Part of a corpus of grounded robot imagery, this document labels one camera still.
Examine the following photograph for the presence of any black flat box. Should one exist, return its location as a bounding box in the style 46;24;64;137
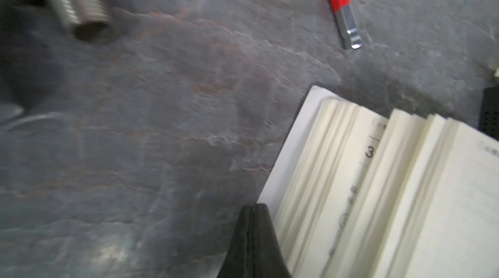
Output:
478;86;499;140

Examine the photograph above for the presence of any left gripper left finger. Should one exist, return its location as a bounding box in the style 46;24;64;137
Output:
217;205;254;278

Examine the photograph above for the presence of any sketch drawing book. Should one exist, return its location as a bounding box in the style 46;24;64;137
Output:
259;86;498;277

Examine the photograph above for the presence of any red handled tool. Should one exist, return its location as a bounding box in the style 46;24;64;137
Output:
330;0;362;50

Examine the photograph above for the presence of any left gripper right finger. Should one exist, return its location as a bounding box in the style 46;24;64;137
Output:
253;204;291;278

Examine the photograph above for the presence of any small metal clamp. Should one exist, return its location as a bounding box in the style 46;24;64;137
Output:
0;0;118;45

